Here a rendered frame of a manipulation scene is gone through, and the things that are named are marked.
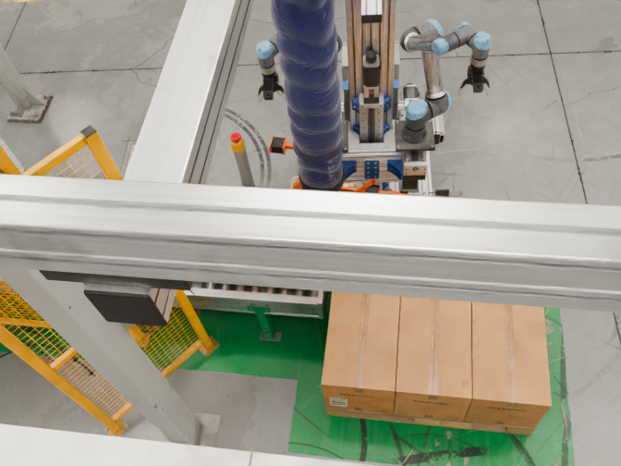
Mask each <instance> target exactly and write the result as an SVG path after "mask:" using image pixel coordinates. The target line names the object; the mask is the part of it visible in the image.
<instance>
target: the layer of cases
mask: <svg viewBox="0 0 621 466"><path fill-rule="evenodd" d="M321 385H322V390H323V397H324V402H325V407H326V408H335V409H344V410H353V411H371V412H380V413H390V414H393V412H394V414H399V415H408V416H418V417H428V418H437V419H446V420H456V421H463V420H464V421H465V422H474V423H492V424H501V425H511V426H520V427H529V428H535V427H536V426H537V425H538V423H539V422H540V421H541V419H542V418H543V416H544V415H545V414H546V413H547V411H548V410H550V408H551V407H552V400H551V388H550V376H549V365H548V353H547V341H546V330H545V318H544V307H537V306H524V305H512V304H499V303H486V302H474V301H461V300H437V299H424V298H411V297H398V296H385V295H373V294H360V293H348V292H335V291H332V299H331V307H330V314H329V323H328V330H327V338H326V346H325V353H324V361H323V376H322V383H321ZM394 401H395V406H394Z"/></svg>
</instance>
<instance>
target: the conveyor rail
mask: <svg viewBox="0 0 621 466"><path fill-rule="evenodd" d="M0 279H1V278H0ZM1 280H2V281H3V282H4V283H6V281H5V280H3V279H1ZM2 281H0V282H1V283H2V284H3V285H5V284H4V283H3V282H2ZM1 283H0V285H1V286H3V285H2V284H1ZM1 286H0V290H1V291H0V293H3V292H6V291H5V290H3V289H6V288H1ZM6 286H8V287H10V286H9V285H5V287H6ZM7 289H9V288H7ZM10 289H11V290H10ZM10 289H9V291H10V292H11V293H12V294H14V293H15V292H16V291H14V289H12V288H11V287H10ZM9 291H7V292H9ZM191 291H193V292H194V294H195V296H194V295H193V294H191V293H190V292H189V290H184V292H185V294H186V295H187V297H188V299H189V302H190V304H191V305H192V307H193V309H202V310H214V311H225V312H237V313H255V312H252V311H248V308H247V306H255V307H267V308H270V310H271V312H270V313H265V314H271V315H283V316H295V317H306V318H318V319H319V318H320V317H319V312H318V306H317V300H318V297H308V296H296V295H284V294H271V293H259V292H247V291H234V290H221V289H209V288H191ZM10 292H9V293H6V294H11V293H10ZM16 293H17V292H16ZM174 300H175V301H174V302H173V306H174V305H175V304H176V303H177V304H176V305H175V306H174V307H178V308H181V307H180V306H179V303H178V301H177V300H176V297H175V298H174ZM173 306H172V307H173Z"/></svg>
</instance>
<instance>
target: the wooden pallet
mask: <svg viewBox="0 0 621 466"><path fill-rule="evenodd" d="M325 409H326V414H327V415H333V416H342V417H351V418H360V419H369V420H378V421H388V422H397V423H414V424H424V425H433V426H442V427H452V428H461V429H470V430H479V431H488V432H497V433H507V434H516V435H531V434H532V432H533V431H534V430H535V428H529V427H520V426H511V425H501V424H492V423H474V422H465V421H464V420H463V421H456V420H446V419H437V418H428V417H418V416H408V415H399V414H394V412H393V414H390V413H380V412H371V411H353V410H344V409H335V408H326V407H325Z"/></svg>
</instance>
